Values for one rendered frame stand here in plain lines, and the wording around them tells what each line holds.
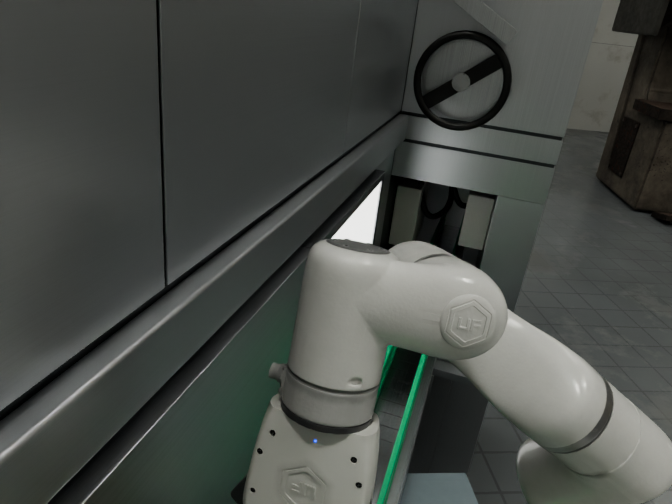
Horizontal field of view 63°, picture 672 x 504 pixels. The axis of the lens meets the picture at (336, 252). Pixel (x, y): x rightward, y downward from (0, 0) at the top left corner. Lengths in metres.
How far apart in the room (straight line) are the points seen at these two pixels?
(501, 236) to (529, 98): 0.33
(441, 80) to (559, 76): 0.25
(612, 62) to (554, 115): 9.28
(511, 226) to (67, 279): 1.16
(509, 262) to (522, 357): 0.92
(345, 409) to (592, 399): 0.21
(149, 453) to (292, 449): 0.11
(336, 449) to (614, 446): 0.24
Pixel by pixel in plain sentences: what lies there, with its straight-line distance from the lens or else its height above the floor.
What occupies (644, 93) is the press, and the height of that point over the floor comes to 1.08.
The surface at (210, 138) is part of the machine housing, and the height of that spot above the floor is 1.51.
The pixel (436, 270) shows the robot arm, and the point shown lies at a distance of 0.40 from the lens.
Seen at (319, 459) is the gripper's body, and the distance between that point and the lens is 0.45.
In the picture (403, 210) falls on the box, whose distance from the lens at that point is 1.54.
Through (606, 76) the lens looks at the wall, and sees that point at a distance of 10.61.
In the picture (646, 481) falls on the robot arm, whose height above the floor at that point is 1.28.
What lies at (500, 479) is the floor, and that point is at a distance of 2.39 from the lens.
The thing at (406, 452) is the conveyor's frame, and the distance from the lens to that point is 1.09.
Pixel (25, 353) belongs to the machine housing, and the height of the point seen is 1.43.
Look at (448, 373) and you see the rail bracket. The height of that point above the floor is 0.86.
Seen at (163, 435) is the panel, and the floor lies 1.30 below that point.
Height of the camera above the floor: 1.63
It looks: 25 degrees down
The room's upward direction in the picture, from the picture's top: 7 degrees clockwise
